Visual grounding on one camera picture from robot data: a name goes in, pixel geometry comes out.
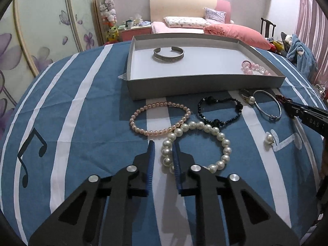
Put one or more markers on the grey cardboard tray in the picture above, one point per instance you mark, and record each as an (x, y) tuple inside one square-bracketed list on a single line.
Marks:
[(210, 64)]

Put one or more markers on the dark wooden chair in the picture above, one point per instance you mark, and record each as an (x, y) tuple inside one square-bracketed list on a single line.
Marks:
[(267, 28)]

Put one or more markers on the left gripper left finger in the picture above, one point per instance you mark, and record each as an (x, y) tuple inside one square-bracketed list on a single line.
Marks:
[(99, 211)]

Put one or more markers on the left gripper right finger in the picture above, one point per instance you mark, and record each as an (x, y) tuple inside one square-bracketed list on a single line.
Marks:
[(228, 210)]

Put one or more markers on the plush toy tower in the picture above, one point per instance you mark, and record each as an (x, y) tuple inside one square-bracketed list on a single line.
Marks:
[(108, 21)]

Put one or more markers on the pink white nightstand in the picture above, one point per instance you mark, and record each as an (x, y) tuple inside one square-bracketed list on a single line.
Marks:
[(128, 33)]

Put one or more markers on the cream pink headboard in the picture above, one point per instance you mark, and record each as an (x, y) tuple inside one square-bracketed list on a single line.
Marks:
[(159, 9)]

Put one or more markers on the coral folded duvet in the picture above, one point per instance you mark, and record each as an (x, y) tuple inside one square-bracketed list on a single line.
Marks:
[(245, 34)]

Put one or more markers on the blue bathrobe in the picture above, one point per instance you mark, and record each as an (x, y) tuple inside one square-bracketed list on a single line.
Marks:
[(301, 55)]

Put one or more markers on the thin silver hoop bangle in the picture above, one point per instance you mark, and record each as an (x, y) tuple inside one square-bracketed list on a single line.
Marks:
[(267, 105)]

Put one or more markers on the lilac small pillow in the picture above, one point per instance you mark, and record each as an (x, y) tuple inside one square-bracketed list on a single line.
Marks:
[(214, 16)]

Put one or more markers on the blue white striped tablecloth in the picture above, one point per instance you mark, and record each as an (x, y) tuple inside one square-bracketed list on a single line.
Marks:
[(81, 107)]

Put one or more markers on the white patterned pillow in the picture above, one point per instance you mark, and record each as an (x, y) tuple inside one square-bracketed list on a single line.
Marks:
[(186, 22)]

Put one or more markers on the floral sliding wardrobe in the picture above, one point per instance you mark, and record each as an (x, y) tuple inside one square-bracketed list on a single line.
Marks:
[(36, 33)]

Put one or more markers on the pearl earring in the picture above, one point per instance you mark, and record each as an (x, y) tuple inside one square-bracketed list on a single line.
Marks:
[(269, 139), (247, 97)]

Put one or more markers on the bed with pink sheet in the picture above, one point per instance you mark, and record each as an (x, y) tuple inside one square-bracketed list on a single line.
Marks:
[(160, 27)]

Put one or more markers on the pink curtain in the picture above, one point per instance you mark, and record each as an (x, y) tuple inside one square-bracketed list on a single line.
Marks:
[(311, 29)]

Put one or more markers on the silver cuff bangle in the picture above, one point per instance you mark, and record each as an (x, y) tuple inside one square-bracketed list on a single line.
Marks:
[(168, 54)]

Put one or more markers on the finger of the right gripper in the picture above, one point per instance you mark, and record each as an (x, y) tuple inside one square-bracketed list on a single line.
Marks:
[(313, 117)]

